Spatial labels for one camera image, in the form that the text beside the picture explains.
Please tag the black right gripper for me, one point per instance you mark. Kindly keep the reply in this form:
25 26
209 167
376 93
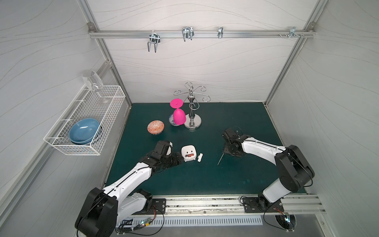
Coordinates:
230 148

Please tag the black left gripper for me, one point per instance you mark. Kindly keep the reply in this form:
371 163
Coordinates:
173 159

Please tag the white square alarm clock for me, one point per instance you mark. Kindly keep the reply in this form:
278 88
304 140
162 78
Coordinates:
188 153

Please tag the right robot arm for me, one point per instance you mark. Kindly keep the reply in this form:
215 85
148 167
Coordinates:
294 171

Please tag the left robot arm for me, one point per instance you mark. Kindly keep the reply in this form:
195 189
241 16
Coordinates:
109 209

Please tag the orange patterned bowl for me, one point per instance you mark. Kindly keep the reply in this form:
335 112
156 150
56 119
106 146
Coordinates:
155 127

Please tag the blue white floral bowl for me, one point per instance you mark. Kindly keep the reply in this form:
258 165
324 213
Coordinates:
171 120

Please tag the pink plastic goblet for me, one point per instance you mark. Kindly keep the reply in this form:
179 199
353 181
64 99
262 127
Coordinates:
178 114

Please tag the chrome cup holder stand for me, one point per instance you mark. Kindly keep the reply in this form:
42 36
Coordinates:
193 120

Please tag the blue ceramic bowl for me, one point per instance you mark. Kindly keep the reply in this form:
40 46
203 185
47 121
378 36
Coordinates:
83 131

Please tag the clear glass cup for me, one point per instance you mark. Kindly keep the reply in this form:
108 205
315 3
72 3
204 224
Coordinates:
93 82

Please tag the small metal clip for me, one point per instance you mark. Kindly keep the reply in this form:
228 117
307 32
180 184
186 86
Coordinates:
220 32

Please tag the metal loop hook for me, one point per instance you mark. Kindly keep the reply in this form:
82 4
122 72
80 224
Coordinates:
187 33

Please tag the metal double hook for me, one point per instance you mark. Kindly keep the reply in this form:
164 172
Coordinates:
154 40

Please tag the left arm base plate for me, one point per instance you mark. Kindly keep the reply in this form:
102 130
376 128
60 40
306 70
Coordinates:
154 205

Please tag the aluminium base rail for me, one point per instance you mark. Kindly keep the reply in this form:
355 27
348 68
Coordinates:
227 205

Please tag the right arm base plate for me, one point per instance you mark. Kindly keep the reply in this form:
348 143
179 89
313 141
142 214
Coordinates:
260 205

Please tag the white wire basket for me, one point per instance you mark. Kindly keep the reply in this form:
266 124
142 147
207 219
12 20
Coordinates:
87 104

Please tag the metal bracket hook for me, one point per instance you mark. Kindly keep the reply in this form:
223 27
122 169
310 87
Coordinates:
292 34

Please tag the aluminium top rail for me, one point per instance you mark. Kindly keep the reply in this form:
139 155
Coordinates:
198 34

